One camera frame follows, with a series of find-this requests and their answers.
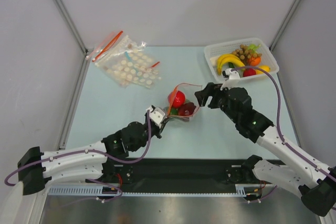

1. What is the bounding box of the small red tomato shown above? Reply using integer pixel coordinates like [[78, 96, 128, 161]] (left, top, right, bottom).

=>
[[243, 68, 257, 78]]

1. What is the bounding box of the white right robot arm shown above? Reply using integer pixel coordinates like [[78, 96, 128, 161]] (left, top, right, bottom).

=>
[[195, 82, 335, 217]]

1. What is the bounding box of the orange tangerine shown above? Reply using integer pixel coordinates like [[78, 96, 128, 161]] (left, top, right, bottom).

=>
[[248, 56, 261, 66]]

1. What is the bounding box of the clear zip bag red zipper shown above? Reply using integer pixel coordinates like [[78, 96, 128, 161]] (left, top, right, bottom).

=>
[[164, 82, 202, 123]]

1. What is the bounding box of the polka dot zip bags pile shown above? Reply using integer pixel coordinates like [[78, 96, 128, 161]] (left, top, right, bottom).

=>
[[93, 32, 162, 89]]

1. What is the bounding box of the green lime ball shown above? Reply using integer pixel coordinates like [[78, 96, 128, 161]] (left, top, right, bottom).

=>
[[170, 108, 178, 115]]

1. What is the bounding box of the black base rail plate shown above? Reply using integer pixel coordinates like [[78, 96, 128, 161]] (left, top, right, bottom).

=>
[[100, 158, 266, 190]]

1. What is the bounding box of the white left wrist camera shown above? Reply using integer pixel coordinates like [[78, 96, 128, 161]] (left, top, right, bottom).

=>
[[148, 106, 167, 125]]

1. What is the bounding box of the yellow banana bunch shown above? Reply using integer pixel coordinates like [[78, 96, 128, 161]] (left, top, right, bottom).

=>
[[216, 54, 245, 75]]

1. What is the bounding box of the green leafy vegetable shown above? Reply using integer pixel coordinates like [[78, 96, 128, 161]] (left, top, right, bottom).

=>
[[247, 44, 261, 52]]

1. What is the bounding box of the green cucumber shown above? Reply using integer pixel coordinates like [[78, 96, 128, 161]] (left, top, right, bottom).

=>
[[228, 62, 235, 68]]

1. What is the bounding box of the bright red apple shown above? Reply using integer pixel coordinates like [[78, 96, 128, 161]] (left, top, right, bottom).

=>
[[168, 91, 186, 108]]

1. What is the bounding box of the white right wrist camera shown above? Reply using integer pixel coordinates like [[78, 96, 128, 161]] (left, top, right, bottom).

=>
[[221, 68, 240, 90]]

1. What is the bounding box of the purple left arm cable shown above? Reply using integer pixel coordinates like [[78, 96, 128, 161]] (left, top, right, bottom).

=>
[[4, 110, 153, 204]]

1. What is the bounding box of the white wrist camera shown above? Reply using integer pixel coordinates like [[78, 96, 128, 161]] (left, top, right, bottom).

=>
[[148, 106, 167, 125], [221, 68, 240, 90]]

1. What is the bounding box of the white plastic fruit basket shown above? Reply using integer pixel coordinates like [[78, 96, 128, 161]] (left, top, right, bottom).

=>
[[204, 38, 279, 82]]

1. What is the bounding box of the white slotted cable duct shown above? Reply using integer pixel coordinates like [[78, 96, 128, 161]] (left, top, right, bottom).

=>
[[48, 184, 262, 197]]

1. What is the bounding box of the clear bag with red zipper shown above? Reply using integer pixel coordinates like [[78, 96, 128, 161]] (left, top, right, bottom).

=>
[[86, 30, 123, 62]]

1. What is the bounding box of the dark red apple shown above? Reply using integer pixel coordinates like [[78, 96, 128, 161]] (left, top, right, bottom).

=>
[[178, 102, 196, 116]]

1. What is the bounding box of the yellow lemon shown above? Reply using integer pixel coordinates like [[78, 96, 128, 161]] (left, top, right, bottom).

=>
[[255, 65, 270, 74]]

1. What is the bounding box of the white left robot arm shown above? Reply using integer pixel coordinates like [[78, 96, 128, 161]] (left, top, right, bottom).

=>
[[17, 118, 168, 196]]

